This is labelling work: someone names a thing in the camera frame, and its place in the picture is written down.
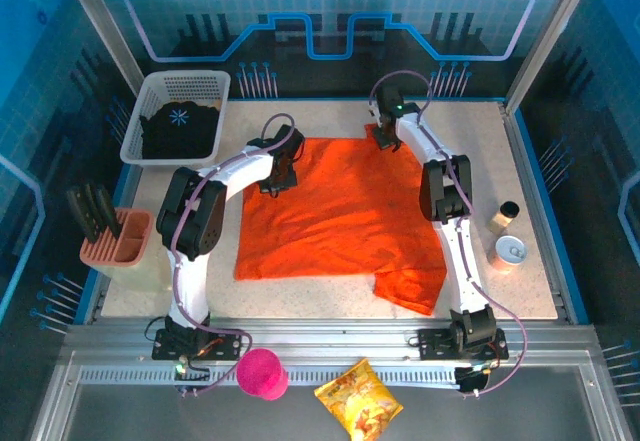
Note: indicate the orange t-shirt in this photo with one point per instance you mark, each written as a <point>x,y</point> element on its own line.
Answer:
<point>340,211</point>

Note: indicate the tin can with pull tab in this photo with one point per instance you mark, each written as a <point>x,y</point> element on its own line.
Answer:
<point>510,252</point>

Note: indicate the aluminium front rail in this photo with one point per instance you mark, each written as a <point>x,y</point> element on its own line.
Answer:
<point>325,341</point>

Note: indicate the white perforated plastic basket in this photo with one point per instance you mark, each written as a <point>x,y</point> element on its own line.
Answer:
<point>190,83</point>

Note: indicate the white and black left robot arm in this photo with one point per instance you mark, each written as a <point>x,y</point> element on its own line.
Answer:
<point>250,166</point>

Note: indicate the yellow snack bag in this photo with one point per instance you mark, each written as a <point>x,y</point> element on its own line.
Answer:
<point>357,398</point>

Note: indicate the small bottle with black cap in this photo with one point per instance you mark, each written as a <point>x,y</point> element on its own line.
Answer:
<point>500,222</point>

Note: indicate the black t-shirt with blue print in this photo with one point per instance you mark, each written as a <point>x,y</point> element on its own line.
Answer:
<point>175,138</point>

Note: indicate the pink and cream knife block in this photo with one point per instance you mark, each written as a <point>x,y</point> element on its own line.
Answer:
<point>135,261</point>

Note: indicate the aluminium frame post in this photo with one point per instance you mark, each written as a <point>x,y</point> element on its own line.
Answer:
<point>105,26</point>
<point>552,26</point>

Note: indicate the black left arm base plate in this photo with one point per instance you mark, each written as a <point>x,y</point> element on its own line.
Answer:
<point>225,343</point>

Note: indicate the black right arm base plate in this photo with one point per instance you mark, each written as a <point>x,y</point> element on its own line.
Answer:
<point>432,343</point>

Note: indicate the pink plastic cup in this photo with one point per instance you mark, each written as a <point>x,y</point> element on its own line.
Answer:
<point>260,373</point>

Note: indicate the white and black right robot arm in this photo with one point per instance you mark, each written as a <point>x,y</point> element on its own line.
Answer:
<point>460,256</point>

